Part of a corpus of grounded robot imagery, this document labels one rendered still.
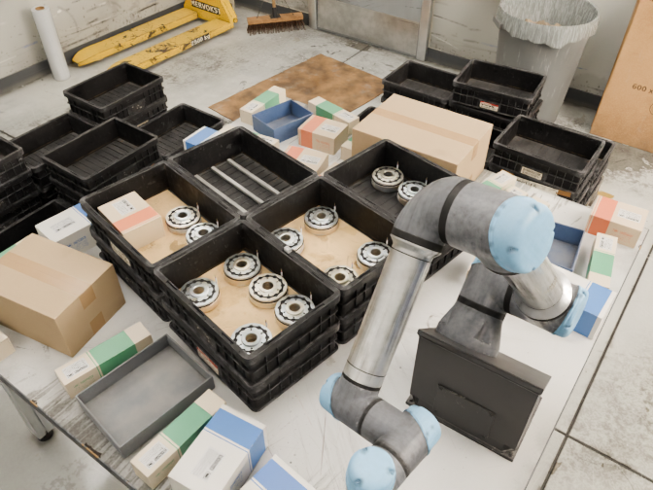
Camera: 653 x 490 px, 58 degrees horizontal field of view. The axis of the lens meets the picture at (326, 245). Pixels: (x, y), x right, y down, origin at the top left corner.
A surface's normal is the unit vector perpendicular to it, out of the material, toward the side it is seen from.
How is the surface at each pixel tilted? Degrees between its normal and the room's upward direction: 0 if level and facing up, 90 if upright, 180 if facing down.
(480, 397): 90
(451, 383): 90
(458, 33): 90
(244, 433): 0
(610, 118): 73
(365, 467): 1
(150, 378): 0
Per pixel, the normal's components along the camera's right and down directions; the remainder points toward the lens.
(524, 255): 0.66, 0.28
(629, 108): -0.55, 0.35
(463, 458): 0.00, -0.73
